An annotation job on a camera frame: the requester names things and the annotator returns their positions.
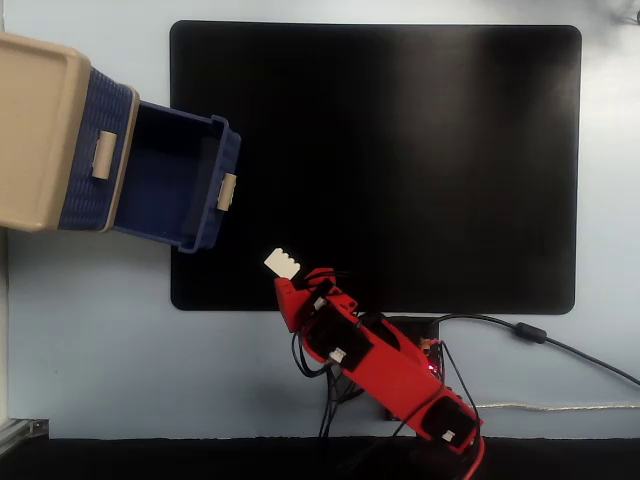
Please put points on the aluminium profile rail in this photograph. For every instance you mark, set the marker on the aluminium profile rail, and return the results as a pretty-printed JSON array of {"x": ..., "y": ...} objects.
[{"x": 20, "y": 431}]

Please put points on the beige drawer cabinet frame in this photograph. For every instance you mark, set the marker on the beige drawer cabinet frame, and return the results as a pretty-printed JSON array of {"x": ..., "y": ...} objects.
[{"x": 30, "y": 135}]

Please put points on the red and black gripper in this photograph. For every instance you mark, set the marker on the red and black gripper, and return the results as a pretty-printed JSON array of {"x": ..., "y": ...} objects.
[{"x": 340, "y": 299}]

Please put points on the large black mat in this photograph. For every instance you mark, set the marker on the large black mat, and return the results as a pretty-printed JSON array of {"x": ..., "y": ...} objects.
[{"x": 400, "y": 150}]

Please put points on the small white block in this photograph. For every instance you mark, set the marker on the small white block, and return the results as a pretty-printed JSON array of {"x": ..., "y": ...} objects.
[{"x": 280, "y": 262}]

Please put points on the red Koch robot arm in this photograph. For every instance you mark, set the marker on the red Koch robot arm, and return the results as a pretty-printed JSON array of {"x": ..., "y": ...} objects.
[{"x": 395, "y": 370}]

